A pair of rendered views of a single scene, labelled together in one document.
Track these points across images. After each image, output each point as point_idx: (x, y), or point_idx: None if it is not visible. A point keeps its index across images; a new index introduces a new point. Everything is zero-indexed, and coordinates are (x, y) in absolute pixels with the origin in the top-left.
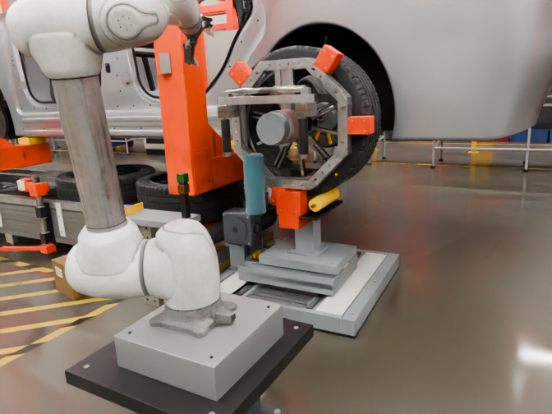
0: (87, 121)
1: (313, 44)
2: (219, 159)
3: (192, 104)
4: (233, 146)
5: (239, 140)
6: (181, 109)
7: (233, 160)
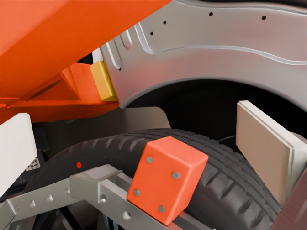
0: None
1: (300, 117)
2: (29, 108)
3: (40, 46)
4: (4, 202)
5: (20, 216)
6: (2, 29)
7: (61, 109)
